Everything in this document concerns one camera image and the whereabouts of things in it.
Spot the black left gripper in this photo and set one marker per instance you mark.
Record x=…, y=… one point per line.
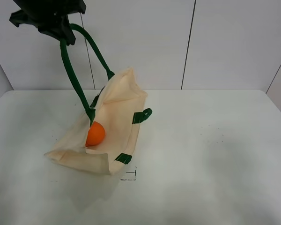
x=50, y=17

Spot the white linen bag green handles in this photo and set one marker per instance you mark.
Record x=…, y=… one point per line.
x=119, y=108

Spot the orange fruit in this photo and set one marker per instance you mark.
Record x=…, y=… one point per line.
x=96, y=134

